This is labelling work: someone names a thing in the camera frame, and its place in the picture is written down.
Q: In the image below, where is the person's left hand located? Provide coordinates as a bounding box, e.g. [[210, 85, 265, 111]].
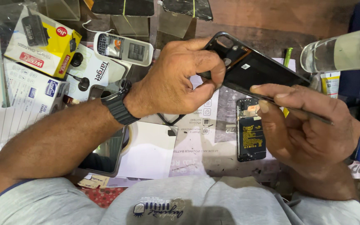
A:
[[124, 37, 227, 119]]

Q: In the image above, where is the person's right hand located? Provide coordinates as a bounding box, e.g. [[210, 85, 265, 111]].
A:
[[250, 84, 360, 172]]

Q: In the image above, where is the thin metal prying tool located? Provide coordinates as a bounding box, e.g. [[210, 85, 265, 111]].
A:
[[251, 91, 335, 126]]

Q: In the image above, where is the black phone back cover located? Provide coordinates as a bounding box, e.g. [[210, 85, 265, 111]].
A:
[[197, 31, 312, 101]]

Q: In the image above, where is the white keypad phone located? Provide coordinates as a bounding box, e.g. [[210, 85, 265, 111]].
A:
[[93, 31, 154, 67]]

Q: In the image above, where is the black wristwatch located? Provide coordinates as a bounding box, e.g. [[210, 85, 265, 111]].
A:
[[100, 78, 141, 126]]

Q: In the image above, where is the clear acrylic phone stand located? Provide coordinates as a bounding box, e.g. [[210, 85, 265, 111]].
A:
[[111, 14, 149, 37], [157, 12, 194, 39], [45, 0, 81, 21]]

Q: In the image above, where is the yellow glue tube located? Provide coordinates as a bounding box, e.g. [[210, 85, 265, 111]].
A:
[[320, 71, 341, 99]]

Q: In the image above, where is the white earphone box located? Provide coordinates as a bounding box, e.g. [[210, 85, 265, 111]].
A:
[[64, 44, 128, 101]]

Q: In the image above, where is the opened phone with battery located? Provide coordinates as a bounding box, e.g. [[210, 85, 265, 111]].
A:
[[236, 98, 267, 162]]

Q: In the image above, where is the white card sheet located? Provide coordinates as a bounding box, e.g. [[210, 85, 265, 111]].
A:
[[117, 120, 178, 180]]

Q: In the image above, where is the tape roll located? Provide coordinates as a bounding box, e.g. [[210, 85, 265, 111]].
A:
[[121, 125, 134, 156]]

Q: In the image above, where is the printed paper work sheet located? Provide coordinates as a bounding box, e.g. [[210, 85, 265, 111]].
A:
[[168, 58, 297, 179]]

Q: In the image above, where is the wrapped smartphone yellow band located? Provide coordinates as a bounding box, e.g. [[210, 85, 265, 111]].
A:
[[162, 0, 214, 22], [91, 0, 155, 18]]

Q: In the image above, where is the green yellow screwdriver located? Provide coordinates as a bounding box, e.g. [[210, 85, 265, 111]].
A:
[[282, 47, 294, 118]]

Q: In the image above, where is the black glossy smartphone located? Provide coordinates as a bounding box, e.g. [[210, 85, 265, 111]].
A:
[[78, 84, 128, 178]]

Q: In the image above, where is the clear plastic bottle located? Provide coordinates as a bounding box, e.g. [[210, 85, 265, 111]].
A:
[[300, 26, 360, 74]]

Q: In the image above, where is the yellow white charger box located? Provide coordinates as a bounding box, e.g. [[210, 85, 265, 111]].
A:
[[4, 6, 82, 79]]

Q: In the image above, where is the grey printed shirt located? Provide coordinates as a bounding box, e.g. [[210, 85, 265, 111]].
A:
[[0, 175, 360, 225]]

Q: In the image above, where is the red patterned cloth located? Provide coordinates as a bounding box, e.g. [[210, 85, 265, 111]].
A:
[[79, 186, 128, 209]]

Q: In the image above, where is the white charger box blue label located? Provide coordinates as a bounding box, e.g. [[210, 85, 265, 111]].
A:
[[3, 58, 70, 115]]

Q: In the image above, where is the lined white paper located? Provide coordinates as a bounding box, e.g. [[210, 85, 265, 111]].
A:
[[0, 105, 44, 158]]

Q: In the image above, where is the black phone frame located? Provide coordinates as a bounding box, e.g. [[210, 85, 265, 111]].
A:
[[156, 112, 187, 126]]

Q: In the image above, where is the white cable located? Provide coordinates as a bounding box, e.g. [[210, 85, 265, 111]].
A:
[[82, 19, 115, 34]]

